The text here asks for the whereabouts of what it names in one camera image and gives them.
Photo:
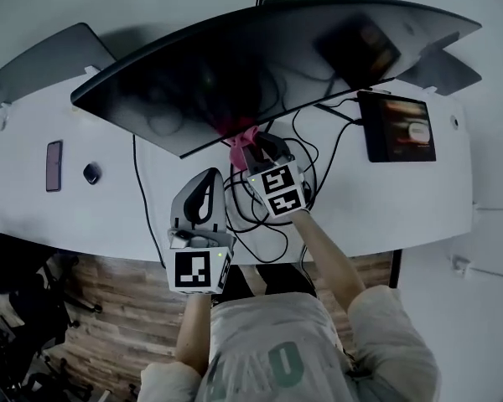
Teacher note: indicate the small black earbuds case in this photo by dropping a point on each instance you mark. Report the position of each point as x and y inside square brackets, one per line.
[91, 173]

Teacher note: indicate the person's light grey shirt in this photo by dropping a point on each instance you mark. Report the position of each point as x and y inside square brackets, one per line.
[268, 329]

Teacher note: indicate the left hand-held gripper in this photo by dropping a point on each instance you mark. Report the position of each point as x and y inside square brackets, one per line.
[195, 270]

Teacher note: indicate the dark grey desk divider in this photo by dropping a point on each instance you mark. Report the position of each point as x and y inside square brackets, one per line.
[46, 65]
[448, 73]

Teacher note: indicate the black office chair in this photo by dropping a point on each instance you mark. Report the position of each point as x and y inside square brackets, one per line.
[29, 295]

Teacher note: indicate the dark smartphone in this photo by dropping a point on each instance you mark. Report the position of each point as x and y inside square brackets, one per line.
[54, 166]

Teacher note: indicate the person's right forearm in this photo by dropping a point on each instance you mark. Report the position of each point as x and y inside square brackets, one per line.
[331, 262]

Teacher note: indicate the black monitor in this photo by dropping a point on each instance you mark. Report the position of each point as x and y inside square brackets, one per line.
[193, 78]

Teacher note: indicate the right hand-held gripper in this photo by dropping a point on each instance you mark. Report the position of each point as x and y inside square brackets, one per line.
[283, 191]

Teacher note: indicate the person's dark trousers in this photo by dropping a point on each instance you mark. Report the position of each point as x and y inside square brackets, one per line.
[285, 279]

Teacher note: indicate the white wall socket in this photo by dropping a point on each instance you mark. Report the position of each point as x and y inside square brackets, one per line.
[460, 264]

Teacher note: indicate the person's left forearm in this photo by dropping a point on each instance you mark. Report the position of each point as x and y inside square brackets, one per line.
[193, 333]

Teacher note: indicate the black tablet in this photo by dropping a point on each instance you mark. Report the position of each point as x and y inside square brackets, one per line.
[398, 128]

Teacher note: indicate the pink cloth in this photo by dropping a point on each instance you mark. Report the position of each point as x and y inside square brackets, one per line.
[240, 151]

